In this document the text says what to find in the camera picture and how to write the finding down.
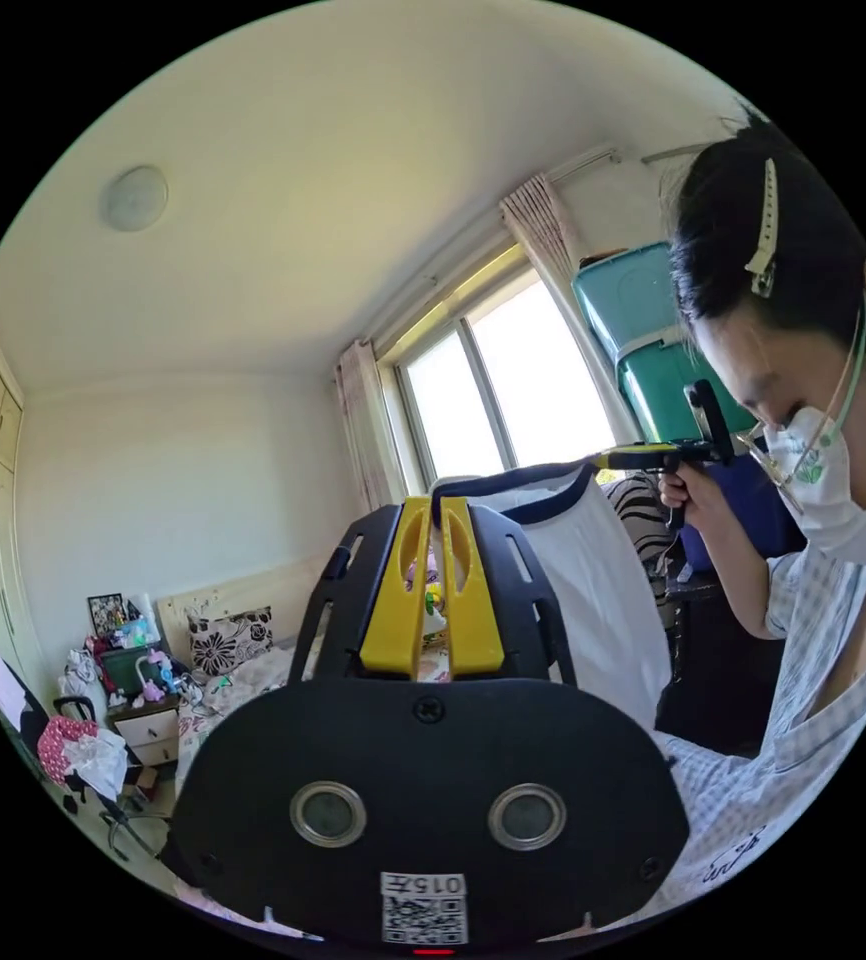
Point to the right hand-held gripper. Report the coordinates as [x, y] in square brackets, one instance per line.
[679, 480]

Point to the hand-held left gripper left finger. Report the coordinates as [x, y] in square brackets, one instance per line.
[395, 615]

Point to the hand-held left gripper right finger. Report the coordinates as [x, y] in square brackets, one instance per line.
[474, 622]

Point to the white t-shirt with dark collar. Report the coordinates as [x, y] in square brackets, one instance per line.
[590, 600]

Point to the person's right forearm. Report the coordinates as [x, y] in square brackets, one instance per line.
[740, 570]

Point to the person's right hand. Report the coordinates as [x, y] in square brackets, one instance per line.
[692, 501]

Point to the colourful plush toy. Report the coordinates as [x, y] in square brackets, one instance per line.
[437, 600]

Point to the teal plastic storage box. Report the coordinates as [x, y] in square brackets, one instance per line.
[673, 390]
[628, 300]

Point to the bed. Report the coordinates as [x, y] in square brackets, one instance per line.
[268, 671]

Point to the window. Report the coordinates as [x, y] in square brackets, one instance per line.
[493, 390]

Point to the floral print pillow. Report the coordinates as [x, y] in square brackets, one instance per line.
[230, 637]

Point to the pink patterned curtain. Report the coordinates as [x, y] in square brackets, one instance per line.
[553, 247]
[362, 427]

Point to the white nightstand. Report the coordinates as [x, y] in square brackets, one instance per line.
[148, 727]

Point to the person's body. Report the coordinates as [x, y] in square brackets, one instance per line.
[815, 675]

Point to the pile of clothes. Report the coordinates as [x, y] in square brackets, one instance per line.
[77, 750]

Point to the black office chair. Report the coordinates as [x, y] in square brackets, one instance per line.
[32, 720]

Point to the round ceiling lamp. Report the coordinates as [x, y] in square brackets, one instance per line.
[134, 198]

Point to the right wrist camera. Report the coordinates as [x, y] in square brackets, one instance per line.
[710, 416]

